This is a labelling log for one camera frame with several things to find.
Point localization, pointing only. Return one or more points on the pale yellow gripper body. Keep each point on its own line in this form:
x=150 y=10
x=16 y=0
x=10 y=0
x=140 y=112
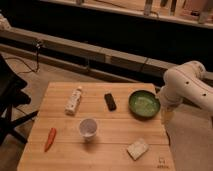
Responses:
x=166 y=115

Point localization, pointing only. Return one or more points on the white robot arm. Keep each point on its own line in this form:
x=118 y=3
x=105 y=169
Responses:
x=184 y=81

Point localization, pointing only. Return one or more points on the green ceramic bowl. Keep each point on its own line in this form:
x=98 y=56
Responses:
x=144 y=104

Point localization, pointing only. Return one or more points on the white sponge block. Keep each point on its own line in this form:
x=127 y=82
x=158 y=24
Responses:
x=137 y=149

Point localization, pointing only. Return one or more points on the black rectangular block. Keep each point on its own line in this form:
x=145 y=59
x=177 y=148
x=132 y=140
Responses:
x=110 y=101

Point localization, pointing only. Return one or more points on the white bottle with label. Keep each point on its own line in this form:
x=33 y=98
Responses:
x=73 y=102

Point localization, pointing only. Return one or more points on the orange carrot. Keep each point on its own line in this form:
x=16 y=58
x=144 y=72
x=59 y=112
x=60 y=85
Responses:
x=50 y=139

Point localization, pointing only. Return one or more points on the black office chair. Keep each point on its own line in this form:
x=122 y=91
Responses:
x=11 y=95

